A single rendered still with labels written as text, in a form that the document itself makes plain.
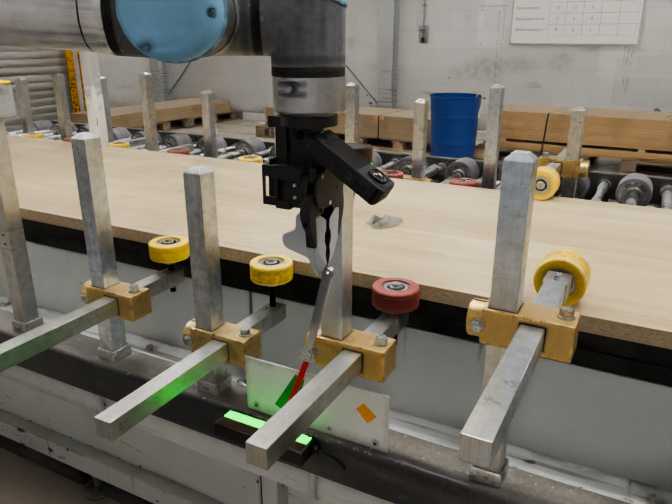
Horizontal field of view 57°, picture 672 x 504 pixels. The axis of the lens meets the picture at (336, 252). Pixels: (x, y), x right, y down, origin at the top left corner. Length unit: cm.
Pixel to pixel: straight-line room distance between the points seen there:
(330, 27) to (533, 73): 740
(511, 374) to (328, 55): 41
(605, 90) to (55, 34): 751
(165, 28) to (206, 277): 53
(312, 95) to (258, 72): 924
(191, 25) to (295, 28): 17
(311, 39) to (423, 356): 63
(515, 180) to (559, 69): 728
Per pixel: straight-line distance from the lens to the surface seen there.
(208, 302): 106
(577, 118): 185
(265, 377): 104
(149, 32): 61
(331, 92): 75
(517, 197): 77
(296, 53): 74
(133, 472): 188
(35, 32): 67
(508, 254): 79
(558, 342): 81
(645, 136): 665
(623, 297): 110
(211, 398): 113
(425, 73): 855
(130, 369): 126
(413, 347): 115
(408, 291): 101
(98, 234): 120
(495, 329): 82
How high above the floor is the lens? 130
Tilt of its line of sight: 20 degrees down
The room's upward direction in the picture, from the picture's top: straight up
